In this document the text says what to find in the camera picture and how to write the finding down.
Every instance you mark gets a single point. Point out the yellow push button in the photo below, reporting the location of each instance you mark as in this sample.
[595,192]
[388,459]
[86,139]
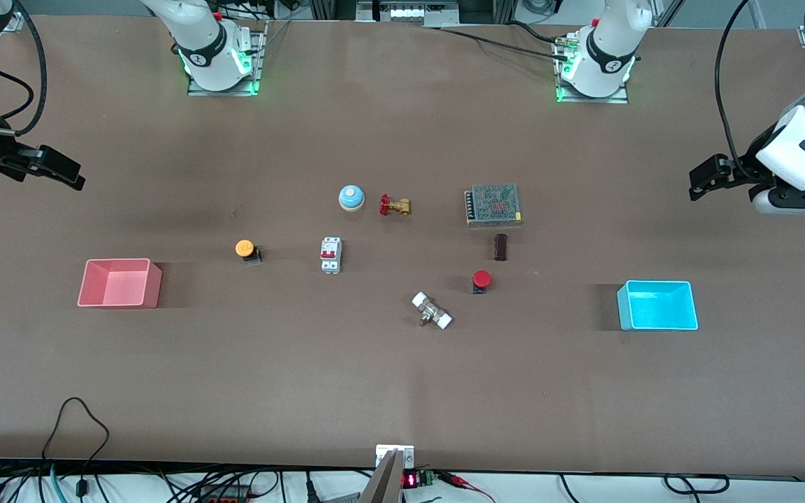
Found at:
[244,247]

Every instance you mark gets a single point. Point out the red push button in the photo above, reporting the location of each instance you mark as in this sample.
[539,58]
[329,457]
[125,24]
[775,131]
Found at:
[481,278]

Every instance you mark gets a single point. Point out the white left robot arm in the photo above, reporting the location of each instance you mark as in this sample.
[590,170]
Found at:
[608,42]

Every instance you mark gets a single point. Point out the cyan plastic box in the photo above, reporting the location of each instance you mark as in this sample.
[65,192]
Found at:
[657,307]

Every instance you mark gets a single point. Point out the pink plastic box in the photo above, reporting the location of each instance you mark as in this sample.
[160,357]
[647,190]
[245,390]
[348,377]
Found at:
[119,286]

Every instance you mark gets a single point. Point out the metal mesh power supply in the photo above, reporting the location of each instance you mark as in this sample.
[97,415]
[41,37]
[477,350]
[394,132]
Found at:
[495,204]

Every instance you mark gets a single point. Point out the dark brown cylinder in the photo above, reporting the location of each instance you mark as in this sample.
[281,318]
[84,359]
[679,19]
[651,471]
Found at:
[501,246]

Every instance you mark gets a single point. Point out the white circuit breaker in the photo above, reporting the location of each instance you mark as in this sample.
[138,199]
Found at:
[330,255]

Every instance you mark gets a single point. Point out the metal fitting white caps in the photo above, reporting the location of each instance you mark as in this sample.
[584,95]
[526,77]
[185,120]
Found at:
[432,311]

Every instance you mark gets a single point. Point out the blue round bell button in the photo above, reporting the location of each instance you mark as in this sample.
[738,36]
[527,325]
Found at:
[351,199]

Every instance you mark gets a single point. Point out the grey rack equipment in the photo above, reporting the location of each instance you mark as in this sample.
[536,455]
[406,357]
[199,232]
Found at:
[409,12]

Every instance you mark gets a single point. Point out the black power strip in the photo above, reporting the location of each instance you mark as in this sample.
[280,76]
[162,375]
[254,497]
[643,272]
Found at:
[224,496]

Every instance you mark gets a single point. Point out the red LED display module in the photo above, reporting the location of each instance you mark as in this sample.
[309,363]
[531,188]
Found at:
[409,480]

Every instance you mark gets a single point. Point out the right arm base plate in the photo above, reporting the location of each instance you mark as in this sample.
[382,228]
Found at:
[224,92]

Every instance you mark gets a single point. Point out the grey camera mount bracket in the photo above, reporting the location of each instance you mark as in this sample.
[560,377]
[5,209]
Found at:
[388,482]

